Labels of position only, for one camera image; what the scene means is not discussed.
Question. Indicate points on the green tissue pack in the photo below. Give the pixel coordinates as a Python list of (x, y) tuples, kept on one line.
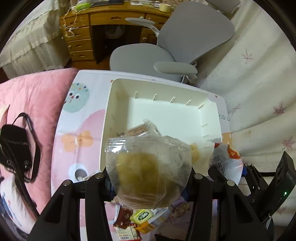
[(80, 6)]

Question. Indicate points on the white floral bedsheet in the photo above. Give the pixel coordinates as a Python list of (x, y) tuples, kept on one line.
[(255, 73)]

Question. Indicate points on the green yellow snack packet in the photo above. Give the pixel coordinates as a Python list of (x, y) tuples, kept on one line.
[(141, 216)]

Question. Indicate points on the pink blanket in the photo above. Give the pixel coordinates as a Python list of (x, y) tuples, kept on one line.
[(33, 102)]

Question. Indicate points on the wrapped bread in bin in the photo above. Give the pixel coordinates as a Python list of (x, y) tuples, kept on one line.
[(146, 129)]

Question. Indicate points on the yellow cake in bin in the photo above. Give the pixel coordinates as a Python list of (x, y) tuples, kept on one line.
[(195, 153)]

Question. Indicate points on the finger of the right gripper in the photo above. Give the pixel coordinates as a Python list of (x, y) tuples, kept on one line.
[(216, 175), (252, 175)]

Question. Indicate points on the white barcode snack packet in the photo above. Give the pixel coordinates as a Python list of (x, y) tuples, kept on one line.
[(129, 233)]

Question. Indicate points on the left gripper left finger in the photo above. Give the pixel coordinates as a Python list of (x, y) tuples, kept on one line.
[(60, 219)]

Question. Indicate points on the white plastic storage bin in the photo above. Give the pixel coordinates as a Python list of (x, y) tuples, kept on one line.
[(188, 114)]

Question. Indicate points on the white red chip packet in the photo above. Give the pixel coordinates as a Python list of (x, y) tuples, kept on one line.
[(227, 161)]

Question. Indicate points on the clear bag yellow rice cake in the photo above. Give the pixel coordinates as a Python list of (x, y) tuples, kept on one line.
[(148, 172)]

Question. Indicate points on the white yellow protein bar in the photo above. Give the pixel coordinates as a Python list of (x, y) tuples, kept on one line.
[(155, 221)]

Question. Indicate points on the grey office chair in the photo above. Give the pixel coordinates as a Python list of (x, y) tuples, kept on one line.
[(192, 30)]

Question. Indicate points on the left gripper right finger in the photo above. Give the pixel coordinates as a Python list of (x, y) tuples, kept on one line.
[(236, 219)]

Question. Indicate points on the brown flower snack packet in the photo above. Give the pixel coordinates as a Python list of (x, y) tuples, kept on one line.
[(122, 217)]

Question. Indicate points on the wooden desk with drawers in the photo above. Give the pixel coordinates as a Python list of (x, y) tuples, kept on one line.
[(92, 34)]

